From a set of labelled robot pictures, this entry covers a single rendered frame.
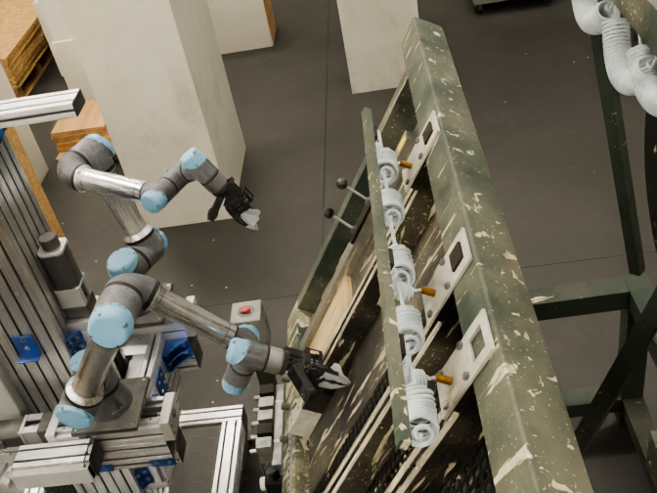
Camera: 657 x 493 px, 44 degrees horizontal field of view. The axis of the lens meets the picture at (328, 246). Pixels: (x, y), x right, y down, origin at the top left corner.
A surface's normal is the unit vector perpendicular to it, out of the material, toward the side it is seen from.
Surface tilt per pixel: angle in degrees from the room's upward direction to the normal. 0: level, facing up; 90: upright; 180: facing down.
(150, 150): 90
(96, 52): 90
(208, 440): 0
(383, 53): 90
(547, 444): 31
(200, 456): 0
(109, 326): 84
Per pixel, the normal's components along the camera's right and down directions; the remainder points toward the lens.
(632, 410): -0.17, -0.78
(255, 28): -0.01, 0.62
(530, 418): 0.36, -0.74
